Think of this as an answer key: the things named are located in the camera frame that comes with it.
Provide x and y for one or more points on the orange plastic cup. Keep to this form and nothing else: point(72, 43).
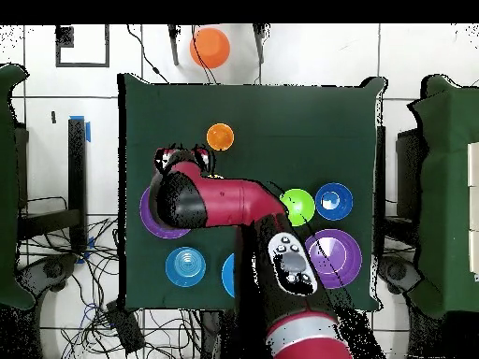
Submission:
point(220, 137)

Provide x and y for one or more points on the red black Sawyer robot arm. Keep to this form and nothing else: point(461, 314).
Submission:
point(224, 198)

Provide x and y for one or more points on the dark green tablecloth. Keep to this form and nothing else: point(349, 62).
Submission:
point(179, 112)

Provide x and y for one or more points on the purple plastic bowl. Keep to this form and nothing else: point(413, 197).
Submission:
point(148, 217)
point(336, 258)

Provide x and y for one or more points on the orange round object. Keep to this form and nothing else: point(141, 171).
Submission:
point(210, 48)

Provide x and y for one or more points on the green plastic bowl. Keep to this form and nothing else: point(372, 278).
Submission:
point(301, 205)

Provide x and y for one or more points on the small light blue bowl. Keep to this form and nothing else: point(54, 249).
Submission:
point(185, 266)

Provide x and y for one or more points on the black tripod leg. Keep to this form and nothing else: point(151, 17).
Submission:
point(259, 41)
point(173, 45)

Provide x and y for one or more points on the blue tape strip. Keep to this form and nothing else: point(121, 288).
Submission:
point(88, 131)

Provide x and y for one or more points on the large light blue bowl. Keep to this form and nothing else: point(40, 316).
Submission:
point(228, 275)

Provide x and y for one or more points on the black metal stand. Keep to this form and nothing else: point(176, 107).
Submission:
point(76, 168)

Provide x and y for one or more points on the dark blue plastic bowl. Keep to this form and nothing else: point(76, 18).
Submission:
point(333, 209)

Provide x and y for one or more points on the black power adapter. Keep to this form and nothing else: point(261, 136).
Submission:
point(125, 329)

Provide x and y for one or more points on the black grey chair base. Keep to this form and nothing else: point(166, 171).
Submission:
point(50, 269)

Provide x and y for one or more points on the green cloth covered table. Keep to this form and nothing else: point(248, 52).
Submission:
point(445, 187)
point(7, 187)

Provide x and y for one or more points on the white box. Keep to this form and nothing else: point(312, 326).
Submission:
point(474, 252)

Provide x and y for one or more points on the black metal post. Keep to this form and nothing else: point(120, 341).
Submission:
point(381, 187)

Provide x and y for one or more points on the black square floor frame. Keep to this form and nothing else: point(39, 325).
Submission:
point(64, 36)

